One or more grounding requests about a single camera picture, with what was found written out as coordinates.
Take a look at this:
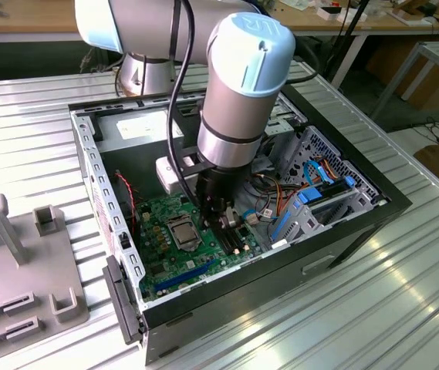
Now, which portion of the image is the metal locking lever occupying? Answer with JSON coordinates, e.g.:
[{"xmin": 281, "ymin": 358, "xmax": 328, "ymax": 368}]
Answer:
[{"xmin": 192, "ymin": 217, "xmax": 206, "ymax": 247}]

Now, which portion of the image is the silver green CPU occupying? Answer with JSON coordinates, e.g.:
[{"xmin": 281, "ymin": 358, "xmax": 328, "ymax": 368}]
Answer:
[{"xmin": 172, "ymin": 222, "xmax": 198, "ymax": 247}]

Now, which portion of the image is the metal socket cover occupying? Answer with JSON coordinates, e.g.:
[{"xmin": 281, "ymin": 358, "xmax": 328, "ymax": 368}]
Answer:
[{"xmin": 167, "ymin": 215, "xmax": 204, "ymax": 252}]

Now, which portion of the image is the black RAM slot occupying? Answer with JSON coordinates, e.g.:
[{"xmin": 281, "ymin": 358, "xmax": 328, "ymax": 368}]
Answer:
[
  {"xmin": 218, "ymin": 229, "xmax": 240, "ymax": 257},
  {"xmin": 231, "ymin": 227, "xmax": 251, "ymax": 254}
]

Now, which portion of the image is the grey power supply unit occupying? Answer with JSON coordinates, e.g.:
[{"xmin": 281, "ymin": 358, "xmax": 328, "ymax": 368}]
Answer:
[{"xmin": 94, "ymin": 107, "xmax": 186, "ymax": 201}]

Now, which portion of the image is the green motherboard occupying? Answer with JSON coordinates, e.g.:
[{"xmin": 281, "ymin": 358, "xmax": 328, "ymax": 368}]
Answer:
[{"xmin": 136, "ymin": 183, "xmax": 267, "ymax": 304}]

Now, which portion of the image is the grey metal drive cage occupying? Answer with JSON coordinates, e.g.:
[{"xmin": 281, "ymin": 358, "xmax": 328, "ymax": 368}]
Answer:
[{"xmin": 263, "ymin": 92, "xmax": 309, "ymax": 175}]

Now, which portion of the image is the blue disk carrier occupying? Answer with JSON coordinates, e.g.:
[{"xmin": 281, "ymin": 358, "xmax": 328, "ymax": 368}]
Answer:
[{"xmin": 297, "ymin": 176, "xmax": 356, "ymax": 207}]

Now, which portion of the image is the grey metal disk bay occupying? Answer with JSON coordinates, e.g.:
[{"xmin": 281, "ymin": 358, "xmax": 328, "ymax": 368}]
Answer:
[{"xmin": 267, "ymin": 175, "xmax": 365, "ymax": 252}]

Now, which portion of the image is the blue expansion slot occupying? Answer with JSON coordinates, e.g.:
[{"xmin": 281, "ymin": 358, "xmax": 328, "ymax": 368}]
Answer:
[{"xmin": 154, "ymin": 258, "xmax": 218, "ymax": 294}]

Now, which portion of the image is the black open PC case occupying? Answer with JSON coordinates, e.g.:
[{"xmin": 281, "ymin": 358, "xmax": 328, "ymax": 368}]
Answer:
[{"xmin": 66, "ymin": 79, "xmax": 414, "ymax": 367}]

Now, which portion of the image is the dark grey case front bezel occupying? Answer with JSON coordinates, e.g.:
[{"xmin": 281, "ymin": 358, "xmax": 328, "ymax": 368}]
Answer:
[{"xmin": 101, "ymin": 256, "xmax": 147, "ymax": 347}]

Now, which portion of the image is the black tripod pole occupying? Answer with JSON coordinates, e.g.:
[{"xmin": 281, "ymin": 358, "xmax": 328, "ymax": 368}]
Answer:
[{"xmin": 323, "ymin": 0, "xmax": 371, "ymax": 78}]

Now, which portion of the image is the white flat box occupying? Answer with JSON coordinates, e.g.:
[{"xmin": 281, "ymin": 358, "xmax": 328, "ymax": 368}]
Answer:
[{"xmin": 316, "ymin": 4, "xmax": 370, "ymax": 23}]

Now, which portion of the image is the large cardboard box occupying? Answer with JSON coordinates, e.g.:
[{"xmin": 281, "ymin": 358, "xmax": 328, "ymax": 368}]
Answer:
[{"xmin": 365, "ymin": 40, "xmax": 439, "ymax": 113}]

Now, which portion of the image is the small cardboard box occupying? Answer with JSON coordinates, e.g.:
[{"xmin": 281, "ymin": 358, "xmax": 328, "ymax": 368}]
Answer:
[{"xmin": 386, "ymin": 0, "xmax": 439, "ymax": 27}]

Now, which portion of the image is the blue wire white plug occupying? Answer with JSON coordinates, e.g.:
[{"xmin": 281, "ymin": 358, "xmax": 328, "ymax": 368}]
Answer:
[{"xmin": 241, "ymin": 209, "xmax": 262, "ymax": 227}]

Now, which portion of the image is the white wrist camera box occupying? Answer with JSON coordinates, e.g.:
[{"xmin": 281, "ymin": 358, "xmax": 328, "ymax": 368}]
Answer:
[{"xmin": 155, "ymin": 156, "xmax": 199, "ymax": 197}]

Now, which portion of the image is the red orange wire bundle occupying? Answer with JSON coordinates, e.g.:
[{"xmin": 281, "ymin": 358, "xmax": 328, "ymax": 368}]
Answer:
[{"xmin": 244, "ymin": 169, "xmax": 305, "ymax": 220}]

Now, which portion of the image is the blue plastic rail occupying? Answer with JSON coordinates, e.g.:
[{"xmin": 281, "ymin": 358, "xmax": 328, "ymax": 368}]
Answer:
[{"xmin": 270, "ymin": 210, "xmax": 292, "ymax": 244}]

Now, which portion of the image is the black camera cable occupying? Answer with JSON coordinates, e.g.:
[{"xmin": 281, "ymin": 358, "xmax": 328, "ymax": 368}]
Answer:
[{"xmin": 166, "ymin": 0, "xmax": 203, "ymax": 211}]

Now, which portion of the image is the blue flat wire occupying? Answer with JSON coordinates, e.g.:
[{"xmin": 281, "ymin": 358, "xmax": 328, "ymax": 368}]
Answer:
[{"xmin": 302, "ymin": 159, "xmax": 339, "ymax": 190}]

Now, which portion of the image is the red black twisted wire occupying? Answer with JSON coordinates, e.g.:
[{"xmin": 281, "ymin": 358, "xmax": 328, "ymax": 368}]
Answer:
[{"xmin": 114, "ymin": 172, "xmax": 143, "ymax": 236}]

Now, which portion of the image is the orange yellow wire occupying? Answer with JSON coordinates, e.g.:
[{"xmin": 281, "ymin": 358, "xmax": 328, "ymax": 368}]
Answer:
[{"xmin": 317, "ymin": 155, "xmax": 344, "ymax": 182}]

